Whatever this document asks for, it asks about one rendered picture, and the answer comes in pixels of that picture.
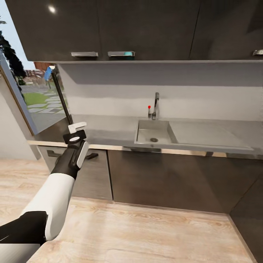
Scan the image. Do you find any poster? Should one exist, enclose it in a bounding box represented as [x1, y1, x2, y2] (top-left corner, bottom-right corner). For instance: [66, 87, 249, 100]
[51, 72, 72, 125]

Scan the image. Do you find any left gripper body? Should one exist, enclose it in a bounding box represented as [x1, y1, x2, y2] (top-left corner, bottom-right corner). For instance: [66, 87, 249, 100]
[63, 130, 87, 145]

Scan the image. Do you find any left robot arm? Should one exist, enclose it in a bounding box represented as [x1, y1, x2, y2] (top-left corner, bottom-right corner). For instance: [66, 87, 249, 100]
[0, 122, 89, 263]

